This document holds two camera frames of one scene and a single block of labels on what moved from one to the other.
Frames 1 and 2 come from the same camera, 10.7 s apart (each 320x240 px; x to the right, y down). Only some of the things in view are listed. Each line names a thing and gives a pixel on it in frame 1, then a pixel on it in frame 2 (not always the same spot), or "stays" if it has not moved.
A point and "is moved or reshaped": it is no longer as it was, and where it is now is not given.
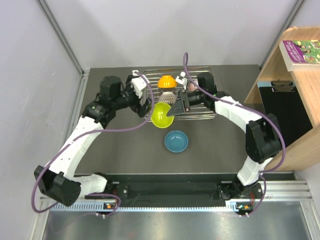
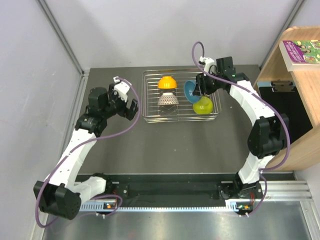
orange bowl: x=167 y=81 stays
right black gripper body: x=196 y=98 -> x=210 y=84
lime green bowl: x=159 y=117 -> x=204 y=106
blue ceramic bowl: x=176 y=141 is moved or reshaped
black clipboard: x=281 y=99 stays
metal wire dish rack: x=174 y=86 stays
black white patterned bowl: x=167 y=96 stays
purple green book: x=301 y=55 stays
